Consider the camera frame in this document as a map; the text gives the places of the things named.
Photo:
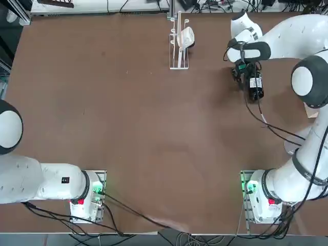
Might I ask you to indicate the aluminium frame post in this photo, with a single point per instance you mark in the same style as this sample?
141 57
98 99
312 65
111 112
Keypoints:
171 9

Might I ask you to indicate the white QR code label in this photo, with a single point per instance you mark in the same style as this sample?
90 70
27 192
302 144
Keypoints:
255 83

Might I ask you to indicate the white cup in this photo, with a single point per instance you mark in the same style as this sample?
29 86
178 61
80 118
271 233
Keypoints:
187 36

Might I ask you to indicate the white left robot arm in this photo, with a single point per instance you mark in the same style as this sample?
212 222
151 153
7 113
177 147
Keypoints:
25 179

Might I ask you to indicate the wooden dispenser base block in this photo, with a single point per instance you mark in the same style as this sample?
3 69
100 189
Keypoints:
311 111

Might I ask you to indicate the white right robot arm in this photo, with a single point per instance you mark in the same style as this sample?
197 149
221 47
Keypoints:
294 38

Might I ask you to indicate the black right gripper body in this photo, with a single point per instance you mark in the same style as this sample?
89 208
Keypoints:
249 67

